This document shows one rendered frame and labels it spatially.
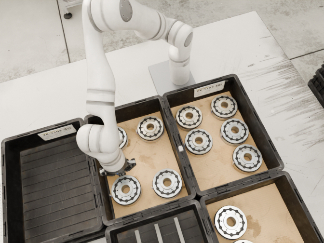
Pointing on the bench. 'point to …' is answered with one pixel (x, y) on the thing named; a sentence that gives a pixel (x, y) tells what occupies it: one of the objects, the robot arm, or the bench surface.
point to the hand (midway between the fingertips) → (121, 172)
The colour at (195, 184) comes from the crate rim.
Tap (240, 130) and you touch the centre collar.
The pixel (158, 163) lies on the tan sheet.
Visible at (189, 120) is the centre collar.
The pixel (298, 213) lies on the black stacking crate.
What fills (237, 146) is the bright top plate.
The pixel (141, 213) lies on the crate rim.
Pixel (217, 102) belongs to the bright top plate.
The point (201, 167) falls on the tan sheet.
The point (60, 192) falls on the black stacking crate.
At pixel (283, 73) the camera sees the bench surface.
